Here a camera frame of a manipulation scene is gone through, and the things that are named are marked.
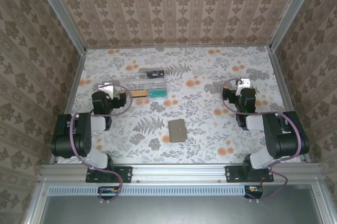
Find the taupe leather card holder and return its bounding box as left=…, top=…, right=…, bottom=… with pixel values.
left=167, top=119, right=188, bottom=143

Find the clear acrylic card stand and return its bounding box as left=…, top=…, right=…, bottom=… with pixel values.
left=125, top=66, right=169, bottom=101

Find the teal plastic card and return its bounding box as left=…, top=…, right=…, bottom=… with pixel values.
left=148, top=88, right=167, bottom=99

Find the orange block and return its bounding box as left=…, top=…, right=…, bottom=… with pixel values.
left=131, top=90, right=148, bottom=99

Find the floral patterned table cover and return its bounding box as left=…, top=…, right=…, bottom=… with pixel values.
left=54, top=47, right=306, bottom=165

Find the grey metal sheet panel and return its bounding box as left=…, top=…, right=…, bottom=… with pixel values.
left=25, top=181, right=331, bottom=224

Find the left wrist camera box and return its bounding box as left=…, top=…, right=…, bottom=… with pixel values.
left=98, top=83, right=114, bottom=98

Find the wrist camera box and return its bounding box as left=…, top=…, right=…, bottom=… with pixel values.
left=98, top=83, right=114, bottom=98
left=235, top=78, right=251, bottom=90

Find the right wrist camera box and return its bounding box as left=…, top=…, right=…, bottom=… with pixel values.
left=235, top=78, right=251, bottom=90

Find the aluminium table side rail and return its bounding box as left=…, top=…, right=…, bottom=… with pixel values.
left=267, top=46, right=313, bottom=163
left=49, top=49, right=87, bottom=166

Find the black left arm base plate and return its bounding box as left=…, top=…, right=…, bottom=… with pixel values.
left=85, top=165, right=133, bottom=184

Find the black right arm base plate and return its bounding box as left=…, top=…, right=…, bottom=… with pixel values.
left=225, top=165, right=274, bottom=184

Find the thin aluminium table edge rail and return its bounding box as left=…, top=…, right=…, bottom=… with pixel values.
left=85, top=46, right=272, bottom=50

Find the aluminium extrusion rail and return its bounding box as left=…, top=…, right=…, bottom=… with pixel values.
left=38, top=163, right=323, bottom=182

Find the aluminium frame post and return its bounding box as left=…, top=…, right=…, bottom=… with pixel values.
left=31, top=0, right=87, bottom=53
left=270, top=0, right=321, bottom=51

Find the white slotted cable duct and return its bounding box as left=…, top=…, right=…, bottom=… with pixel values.
left=48, top=185, right=264, bottom=196

